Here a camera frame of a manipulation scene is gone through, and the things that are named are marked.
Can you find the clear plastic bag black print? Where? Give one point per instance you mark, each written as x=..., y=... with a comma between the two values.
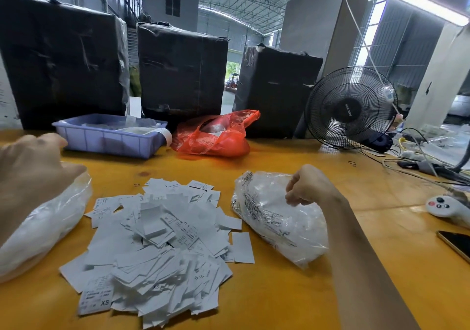
x=275, y=220

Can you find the black table fan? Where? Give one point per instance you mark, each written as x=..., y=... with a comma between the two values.
x=351, y=107

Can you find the person's right forearm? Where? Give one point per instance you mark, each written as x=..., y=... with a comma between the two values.
x=363, y=267

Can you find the person's left hand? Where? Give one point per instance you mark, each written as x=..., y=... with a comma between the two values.
x=33, y=179

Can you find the large black wrapped bale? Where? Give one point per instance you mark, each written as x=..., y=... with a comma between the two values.
x=180, y=73
x=275, y=91
x=62, y=62

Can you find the person's right hand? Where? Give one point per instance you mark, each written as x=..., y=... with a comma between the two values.
x=308, y=185

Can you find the white round remote control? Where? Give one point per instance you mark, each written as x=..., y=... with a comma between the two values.
x=446, y=207

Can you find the black smartphone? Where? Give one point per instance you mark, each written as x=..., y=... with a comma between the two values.
x=457, y=242

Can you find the red plastic bag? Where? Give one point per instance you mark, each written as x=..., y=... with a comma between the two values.
x=215, y=134

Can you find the blue plastic bin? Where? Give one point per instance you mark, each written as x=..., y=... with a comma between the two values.
x=103, y=137

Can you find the grey cabin with window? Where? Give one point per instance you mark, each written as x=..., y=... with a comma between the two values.
x=170, y=4

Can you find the large clear bag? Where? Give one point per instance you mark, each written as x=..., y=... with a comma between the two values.
x=44, y=227

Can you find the pile of white labels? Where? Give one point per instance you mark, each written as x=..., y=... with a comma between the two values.
x=158, y=256

